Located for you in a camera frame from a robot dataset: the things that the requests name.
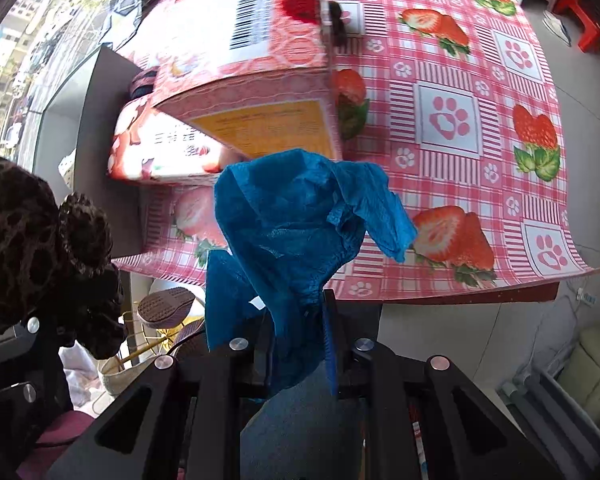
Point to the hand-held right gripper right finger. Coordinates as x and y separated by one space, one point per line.
331 350

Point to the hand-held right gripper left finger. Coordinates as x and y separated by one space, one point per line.
257 365

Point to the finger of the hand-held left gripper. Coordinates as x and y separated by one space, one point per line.
30 405
32 335

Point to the leopard print scrunchie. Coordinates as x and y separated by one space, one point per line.
20 240

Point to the blue shoe cover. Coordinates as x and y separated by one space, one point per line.
290 220

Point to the grey cardboard box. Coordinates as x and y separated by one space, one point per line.
105 160

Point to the red printed cardboard box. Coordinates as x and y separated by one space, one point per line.
280 45

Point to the maroon cloth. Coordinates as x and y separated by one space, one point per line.
55 440

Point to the shoe with brown sole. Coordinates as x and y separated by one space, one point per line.
165 305

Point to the grey metal rack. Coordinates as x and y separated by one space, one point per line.
545 400

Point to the white power strip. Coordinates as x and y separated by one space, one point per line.
586 298

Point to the pink strawberry printed tablecloth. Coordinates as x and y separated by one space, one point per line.
455 110

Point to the dark knit sock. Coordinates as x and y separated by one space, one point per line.
142 85

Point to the white slipper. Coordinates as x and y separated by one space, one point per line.
555 25

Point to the red plastic stool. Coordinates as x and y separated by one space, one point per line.
582 25

